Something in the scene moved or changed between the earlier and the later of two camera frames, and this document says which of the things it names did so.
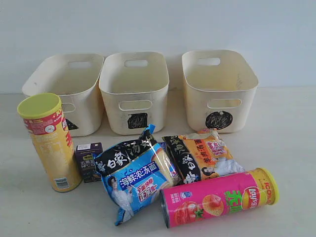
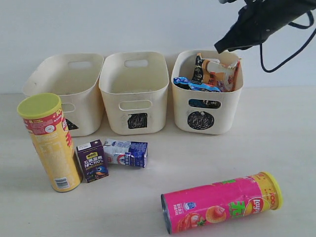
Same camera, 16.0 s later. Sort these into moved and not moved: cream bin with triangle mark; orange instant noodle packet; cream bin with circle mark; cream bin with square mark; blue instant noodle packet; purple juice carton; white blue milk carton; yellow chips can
Moved: orange instant noodle packet; cream bin with circle mark; white blue milk carton; blue instant noodle packet
Not moved: purple juice carton; cream bin with triangle mark; yellow chips can; cream bin with square mark
